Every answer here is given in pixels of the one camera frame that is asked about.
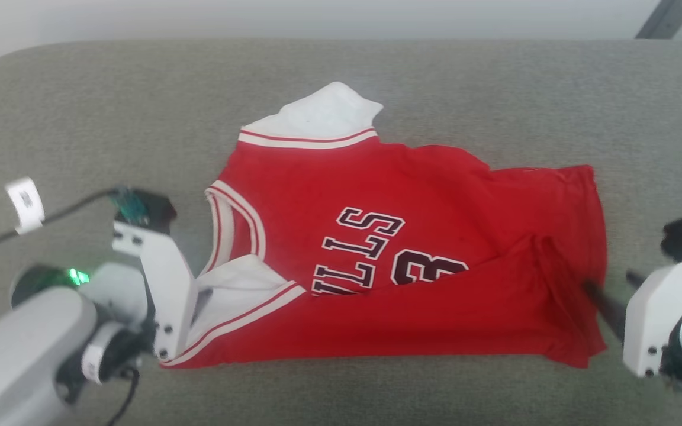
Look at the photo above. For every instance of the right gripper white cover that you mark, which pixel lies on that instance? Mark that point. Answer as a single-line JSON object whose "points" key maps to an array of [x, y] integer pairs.
{"points": [[646, 319]]}

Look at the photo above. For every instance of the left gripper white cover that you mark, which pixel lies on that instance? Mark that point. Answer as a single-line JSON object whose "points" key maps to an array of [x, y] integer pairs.
{"points": [[169, 278]]}

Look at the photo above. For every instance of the red basketball jersey white trim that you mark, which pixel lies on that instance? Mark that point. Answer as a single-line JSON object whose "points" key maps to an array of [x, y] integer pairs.
{"points": [[436, 319]]}

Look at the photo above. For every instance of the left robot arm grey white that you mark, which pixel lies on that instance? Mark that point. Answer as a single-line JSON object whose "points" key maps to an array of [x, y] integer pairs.
{"points": [[15, 349]]}

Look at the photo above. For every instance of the grey metal slanted bar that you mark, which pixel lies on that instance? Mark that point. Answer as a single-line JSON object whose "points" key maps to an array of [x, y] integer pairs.
{"points": [[666, 18]]}

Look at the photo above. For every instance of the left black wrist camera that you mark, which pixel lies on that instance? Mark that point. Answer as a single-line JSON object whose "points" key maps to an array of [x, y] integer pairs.
{"points": [[160, 210]]}

